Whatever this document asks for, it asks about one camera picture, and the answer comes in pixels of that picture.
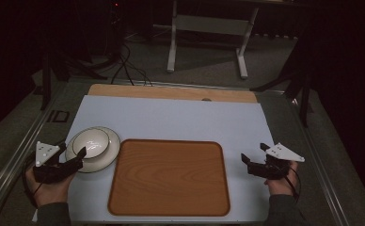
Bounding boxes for person's left hand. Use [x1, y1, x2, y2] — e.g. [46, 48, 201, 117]
[24, 165, 77, 209]

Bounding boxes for black floor bracket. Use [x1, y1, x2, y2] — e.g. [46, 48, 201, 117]
[46, 109, 71, 124]

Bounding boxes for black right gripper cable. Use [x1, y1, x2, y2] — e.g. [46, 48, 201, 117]
[282, 165, 302, 202]

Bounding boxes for black floor cables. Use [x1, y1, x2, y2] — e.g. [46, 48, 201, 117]
[109, 41, 154, 88]

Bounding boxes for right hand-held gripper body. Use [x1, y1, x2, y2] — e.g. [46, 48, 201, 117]
[247, 142, 306, 181]

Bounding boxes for black tripod stand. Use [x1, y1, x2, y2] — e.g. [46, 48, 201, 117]
[249, 43, 315, 128]
[39, 43, 109, 111]

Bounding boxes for white metal table frame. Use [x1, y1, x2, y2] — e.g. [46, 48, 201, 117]
[166, 0, 261, 80]

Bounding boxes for white table mat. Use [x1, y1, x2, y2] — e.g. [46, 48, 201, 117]
[32, 94, 277, 224]

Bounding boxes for person's right hand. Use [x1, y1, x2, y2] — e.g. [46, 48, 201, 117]
[263, 160, 300, 198]

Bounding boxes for wooden tray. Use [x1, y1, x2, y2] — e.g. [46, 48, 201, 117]
[107, 138, 231, 218]

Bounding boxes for white plate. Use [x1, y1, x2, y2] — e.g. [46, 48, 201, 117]
[64, 125, 121, 174]

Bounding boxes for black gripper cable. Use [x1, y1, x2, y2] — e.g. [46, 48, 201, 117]
[21, 152, 44, 209]
[282, 165, 302, 202]

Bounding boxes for dark equipment rack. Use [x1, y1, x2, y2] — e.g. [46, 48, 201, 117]
[107, 0, 126, 62]

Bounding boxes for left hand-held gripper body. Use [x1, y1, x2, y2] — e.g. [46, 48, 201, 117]
[32, 140, 85, 184]

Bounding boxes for aluminium floor rail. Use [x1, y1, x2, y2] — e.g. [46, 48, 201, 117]
[283, 90, 352, 226]
[0, 80, 71, 222]

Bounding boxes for white bowl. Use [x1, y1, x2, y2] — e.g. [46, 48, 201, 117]
[71, 127, 111, 160]

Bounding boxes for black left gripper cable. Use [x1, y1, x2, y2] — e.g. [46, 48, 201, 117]
[21, 152, 44, 209]

